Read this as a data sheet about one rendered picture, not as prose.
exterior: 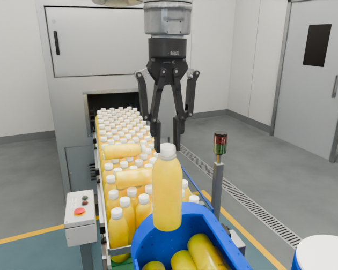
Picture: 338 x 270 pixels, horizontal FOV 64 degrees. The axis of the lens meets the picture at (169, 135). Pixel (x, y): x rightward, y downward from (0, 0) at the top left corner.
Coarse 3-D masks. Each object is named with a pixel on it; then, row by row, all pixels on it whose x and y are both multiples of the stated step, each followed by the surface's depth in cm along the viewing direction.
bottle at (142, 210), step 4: (140, 204) 105; (144, 204) 104; (148, 204) 106; (136, 208) 106; (140, 208) 104; (144, 208) 104; (148, 208) 105; (136, 212) 106; (140, 212) 104; (144, 212) 104; (148, 212) 105; (136, 216) 106; (140, 216) 105; (144, 216) 104; (136, 220) 107; (140, 220) 105; (136, 224) 108; (136, 228) 109
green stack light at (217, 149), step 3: (216, 144) 128; (225, 144) 128; (213, 147) 131; (216, 147) 129; (219, 147) 128; (222, 147) 128; (225, 147) 129; (213, 150) 131; (216, 150) 129; (219, 150) 128; (222, 150) 128; (225, 150) 130; (216, 153) 130; (219, 153) 129; (222, 153) 129
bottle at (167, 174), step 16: (160, 160) 60; (176, 160) 61; (160, 176) 60; (176, 176) 60; (160, 192) 61; (176, 192) 61; (160, 208) 62; (176, 208) 63; (160, 224) 64; (176, 224) 65
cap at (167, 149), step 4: (160, 144) 61; (164, 144) 62; (168, 144) 62; (172, 144) 61; (160, 148) 59; (164, 148) 59; (168, 148) 59; (172, 148) 59; (160, 152) 60; (164, 152) 59; (168, 152) 59; (172, 152) 59; (164, 156) 59; (168, 156) 59
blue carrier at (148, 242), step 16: (192, 208) 77; (144, 224) 77; (192, 224) 83; (208, 224) 73; (144, 240) 74; (160, 240) 82; (176, 240) 84; (224, 240) 68; (144, 256) 82; (160, 256) 84; (224, 256) 83; (240, 256) 65
